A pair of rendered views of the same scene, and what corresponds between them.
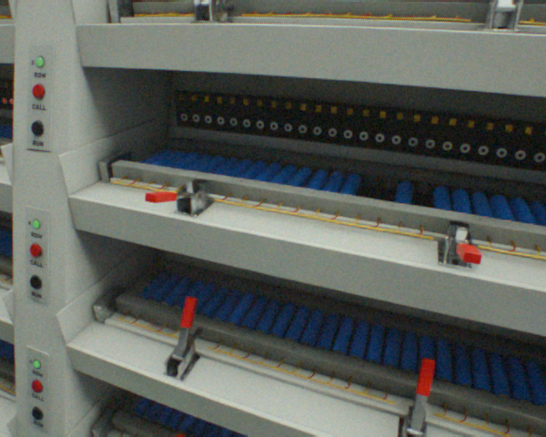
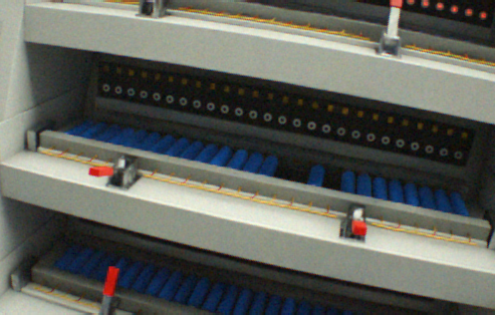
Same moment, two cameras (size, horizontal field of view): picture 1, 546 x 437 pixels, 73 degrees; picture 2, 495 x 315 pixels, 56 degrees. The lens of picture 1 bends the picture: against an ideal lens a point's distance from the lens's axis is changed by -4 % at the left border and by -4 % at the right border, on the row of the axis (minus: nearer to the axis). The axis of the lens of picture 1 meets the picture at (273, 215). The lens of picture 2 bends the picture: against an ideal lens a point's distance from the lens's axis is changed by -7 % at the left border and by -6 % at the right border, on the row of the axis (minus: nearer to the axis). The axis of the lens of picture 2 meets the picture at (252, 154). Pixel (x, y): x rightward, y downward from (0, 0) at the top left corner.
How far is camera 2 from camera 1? 16 cm
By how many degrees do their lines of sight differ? 11
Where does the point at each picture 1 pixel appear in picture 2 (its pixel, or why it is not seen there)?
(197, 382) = not seen: outside the picture
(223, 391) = not seen: outside the picture
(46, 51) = not seen: outside the picture
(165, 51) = (109, 37)
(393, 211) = (305, 192)
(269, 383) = not seen: outside the picture
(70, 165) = (4, 134)
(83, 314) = (1, 281)
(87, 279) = (6, 246)
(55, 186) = not seen: outside the picture
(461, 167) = (368, 154)
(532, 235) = (413, 214)
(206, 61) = (145, 50)
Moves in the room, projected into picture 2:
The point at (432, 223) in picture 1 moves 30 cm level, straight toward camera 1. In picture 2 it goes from (337, 203) to (294, 277)
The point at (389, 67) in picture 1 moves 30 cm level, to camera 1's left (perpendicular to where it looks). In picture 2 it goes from (305, 73) to (18, 20)
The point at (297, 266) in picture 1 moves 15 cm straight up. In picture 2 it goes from (219, 238) to (245, 101)
